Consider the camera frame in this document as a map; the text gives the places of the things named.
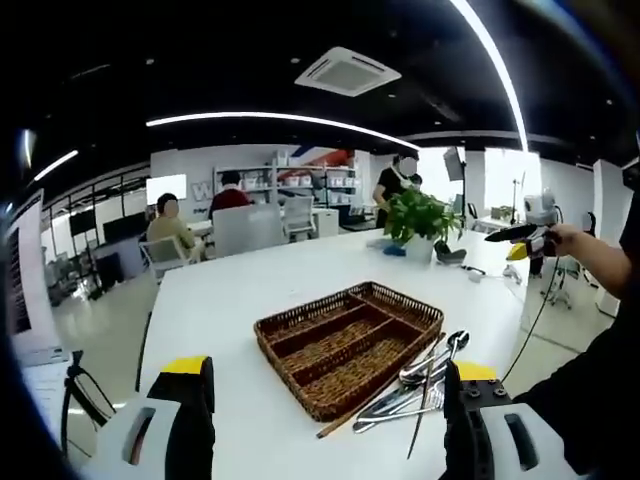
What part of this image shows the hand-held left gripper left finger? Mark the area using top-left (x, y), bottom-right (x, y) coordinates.
top-left (82, 354), bottom-right (217, 480)

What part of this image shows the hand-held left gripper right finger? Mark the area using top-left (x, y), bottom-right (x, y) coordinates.
top-left (442, 360), bottom-right (576, 480)

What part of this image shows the steel fork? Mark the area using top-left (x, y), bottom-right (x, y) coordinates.
top-left (424, 379), bottom-right (447, 409)
top-left (405, 349), bottom-right (436, 460)

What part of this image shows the wooden chopstick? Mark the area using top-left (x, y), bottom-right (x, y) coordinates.
top-left (316, 333), bottom-right (447, 440)
top-left (317, 333), bottom-right (447, 439)

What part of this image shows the brown wicker storage tray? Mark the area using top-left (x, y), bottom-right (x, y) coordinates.
top-left (253, 280), bottom-right (445, 424)

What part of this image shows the person's right hand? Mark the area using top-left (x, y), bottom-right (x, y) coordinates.
top-left (547, 223), bottom-right (584, 257)

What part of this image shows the dark grey object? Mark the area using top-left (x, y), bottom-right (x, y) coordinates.
top-left (433, 240), bottom-right (469, 264)

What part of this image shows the studio light on stand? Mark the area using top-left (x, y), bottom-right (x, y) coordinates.
top-left (442, 146), bottom-right (471, 231)

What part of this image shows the green potted plant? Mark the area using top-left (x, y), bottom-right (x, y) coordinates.
top-left (383, 189), bottom-right (464, 265)

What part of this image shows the black tripod stand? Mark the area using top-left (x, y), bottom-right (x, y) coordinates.
top-left (59, 349), bottom-right (117, 457)

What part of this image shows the person's black clothing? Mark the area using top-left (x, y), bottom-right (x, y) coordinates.
top-left (513, 149), bottom-right (640, 479)

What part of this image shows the long ceiling light strip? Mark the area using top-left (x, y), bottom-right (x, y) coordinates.
top-left (447, 0), bottom-right (531, 154)

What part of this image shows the white cabinet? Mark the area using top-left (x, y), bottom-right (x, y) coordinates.
top-left (312, 207), bottom-right (341, 239)

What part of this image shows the black desk monitor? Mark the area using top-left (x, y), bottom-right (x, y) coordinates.
top-left (102, 212), bottom-right (146, 244)

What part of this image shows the white mesh office chair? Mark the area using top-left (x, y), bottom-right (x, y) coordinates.
top-left (282, 195), bottom-right (316, 241)

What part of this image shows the metal shelf with white boxes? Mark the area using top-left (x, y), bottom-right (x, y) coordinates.
top-left (213, 162), bottom-right (361, 209)

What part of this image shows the black monitor on stand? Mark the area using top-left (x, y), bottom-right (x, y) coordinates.
top-left (69, 209), bottom-right (96, 236)

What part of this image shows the white ceiling air conditioner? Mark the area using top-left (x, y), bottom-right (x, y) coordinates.
top-left (293, 46), bottom-right (403, 98)

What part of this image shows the curved ceiling light strip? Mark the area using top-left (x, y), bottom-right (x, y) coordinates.
top-left (145, 111), bottom-right (420, 151)

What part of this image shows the short ceiling light strip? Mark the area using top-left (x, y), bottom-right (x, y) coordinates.
top-left (33, 148), bottom-right (80, 182)

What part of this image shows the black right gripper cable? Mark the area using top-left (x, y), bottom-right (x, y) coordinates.
top-left (499, 254), bottom-right (564, 384)

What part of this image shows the white wall screen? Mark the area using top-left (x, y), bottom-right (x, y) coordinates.
top-left (145, 173), bottom-right (187, 205)

